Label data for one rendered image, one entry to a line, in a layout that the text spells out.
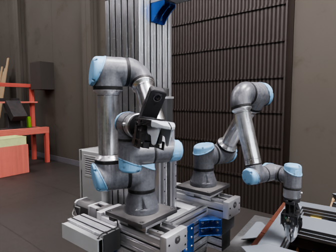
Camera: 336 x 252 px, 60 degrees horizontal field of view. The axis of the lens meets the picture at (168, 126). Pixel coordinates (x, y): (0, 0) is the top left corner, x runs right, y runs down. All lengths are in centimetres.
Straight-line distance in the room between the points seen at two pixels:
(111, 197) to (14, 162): 516
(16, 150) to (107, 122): 560
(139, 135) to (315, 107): 332
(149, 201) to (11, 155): 558
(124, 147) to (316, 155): 327
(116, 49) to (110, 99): 46
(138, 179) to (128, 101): 45
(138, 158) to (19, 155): 588
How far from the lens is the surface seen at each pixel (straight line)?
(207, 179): 162
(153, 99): 76
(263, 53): 411
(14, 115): 739
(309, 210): 203
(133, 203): 125
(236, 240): 191
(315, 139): 395
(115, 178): 118
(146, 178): 122
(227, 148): 165
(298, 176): 141
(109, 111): 115
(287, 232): 153
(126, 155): 92
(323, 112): 391
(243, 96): 139
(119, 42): 154
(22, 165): 681
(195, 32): 469
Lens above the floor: 151
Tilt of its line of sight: 5 degrees down
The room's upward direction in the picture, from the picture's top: straight up
